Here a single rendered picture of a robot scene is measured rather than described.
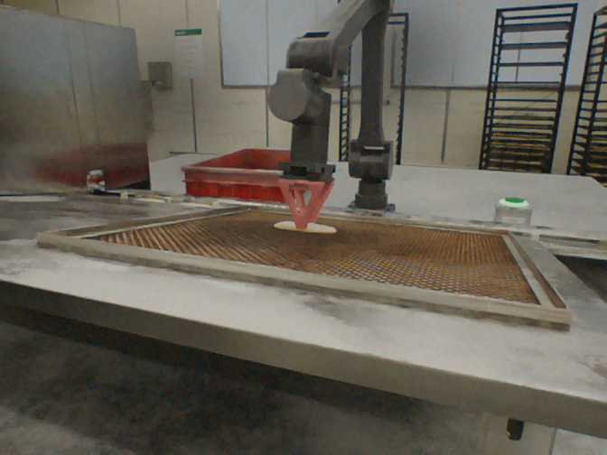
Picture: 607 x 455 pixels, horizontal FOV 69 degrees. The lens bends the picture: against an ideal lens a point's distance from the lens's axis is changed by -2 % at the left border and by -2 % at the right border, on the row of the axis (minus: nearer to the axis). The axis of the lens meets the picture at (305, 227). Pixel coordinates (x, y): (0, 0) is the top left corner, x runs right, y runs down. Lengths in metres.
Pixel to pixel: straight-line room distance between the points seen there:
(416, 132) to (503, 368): 5.12
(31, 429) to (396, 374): 0.38
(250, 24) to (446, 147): 2.80
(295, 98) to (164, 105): 6.11
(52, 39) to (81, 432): 0.96
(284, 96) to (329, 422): 0.39
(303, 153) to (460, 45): 4.71
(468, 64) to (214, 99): 3.17
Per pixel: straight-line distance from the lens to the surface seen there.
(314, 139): 0.66
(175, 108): 6.58
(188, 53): 6.42
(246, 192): 1.25
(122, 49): 1.42
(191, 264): 0.42
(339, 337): 0.28
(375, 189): 1.15
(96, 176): 1.32
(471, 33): 5.33
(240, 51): 6.02
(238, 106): 6.04
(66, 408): 0.54
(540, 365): 0.29
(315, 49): 0.68
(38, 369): 0.62
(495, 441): 0.32
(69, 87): 1.27
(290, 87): 0.60
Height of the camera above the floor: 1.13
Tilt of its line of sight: 17 degrees down
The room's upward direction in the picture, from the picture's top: straight up
